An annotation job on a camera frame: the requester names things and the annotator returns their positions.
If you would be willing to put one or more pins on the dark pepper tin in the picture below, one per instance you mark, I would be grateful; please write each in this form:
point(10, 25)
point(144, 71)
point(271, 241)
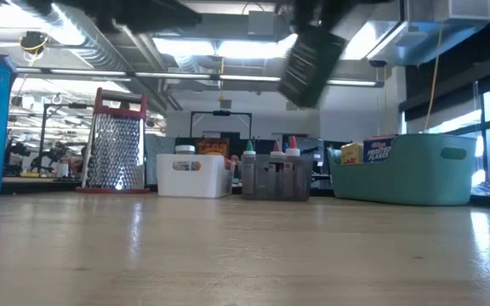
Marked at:
point(311, 68)

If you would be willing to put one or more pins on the red-capped food colouring bottle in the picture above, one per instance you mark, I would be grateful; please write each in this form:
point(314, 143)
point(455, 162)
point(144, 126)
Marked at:
point(292, 144)

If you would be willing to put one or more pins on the yellow Corn Pops box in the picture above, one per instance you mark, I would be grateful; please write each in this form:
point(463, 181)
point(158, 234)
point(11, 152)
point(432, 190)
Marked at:
point(351, 154)

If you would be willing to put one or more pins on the blue-capped food colouring bottle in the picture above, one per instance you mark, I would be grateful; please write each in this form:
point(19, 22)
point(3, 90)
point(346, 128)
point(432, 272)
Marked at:
point(285, 147)

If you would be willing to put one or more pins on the blue Frosted Flakes box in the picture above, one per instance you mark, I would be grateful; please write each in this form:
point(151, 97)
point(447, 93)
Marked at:
point(377, 152)

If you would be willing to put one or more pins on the purple-capped food colouring bottle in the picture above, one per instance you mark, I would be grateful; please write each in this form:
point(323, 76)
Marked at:
point(276, 148)

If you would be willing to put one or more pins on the green-capped food colouring bottle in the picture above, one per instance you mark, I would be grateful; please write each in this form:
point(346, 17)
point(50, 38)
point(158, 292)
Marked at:
point(249, 149)

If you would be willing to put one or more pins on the Mini Wheats cereal box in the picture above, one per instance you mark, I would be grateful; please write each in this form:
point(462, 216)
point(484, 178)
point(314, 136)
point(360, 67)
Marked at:
point(213, 149)

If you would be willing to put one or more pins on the white-lid seasoning jar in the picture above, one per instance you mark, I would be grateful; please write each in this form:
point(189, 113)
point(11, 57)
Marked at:
point(185, 149)

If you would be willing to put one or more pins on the grey ceiling box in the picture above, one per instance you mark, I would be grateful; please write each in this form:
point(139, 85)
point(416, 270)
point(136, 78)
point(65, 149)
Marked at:
point(262, 23)

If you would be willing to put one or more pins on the green plastic bin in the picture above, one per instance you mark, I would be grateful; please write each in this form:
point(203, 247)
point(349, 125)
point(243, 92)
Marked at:
point(398, 178)

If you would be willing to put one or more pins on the grey translucent plastic bin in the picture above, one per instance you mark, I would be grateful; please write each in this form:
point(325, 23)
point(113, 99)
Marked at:
point(270, 187)

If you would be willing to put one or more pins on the white plastic bin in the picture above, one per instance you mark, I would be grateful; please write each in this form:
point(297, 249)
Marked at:
point(194, 183)

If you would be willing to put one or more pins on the red metal box grater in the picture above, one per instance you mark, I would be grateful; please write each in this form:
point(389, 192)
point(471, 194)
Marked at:
point(117, 153)

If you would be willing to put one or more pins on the white background cup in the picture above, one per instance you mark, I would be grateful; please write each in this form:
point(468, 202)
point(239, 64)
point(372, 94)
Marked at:
point(62, 169)

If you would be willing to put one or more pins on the wooden background table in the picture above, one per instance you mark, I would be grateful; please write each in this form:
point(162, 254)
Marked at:
point(36, 181)

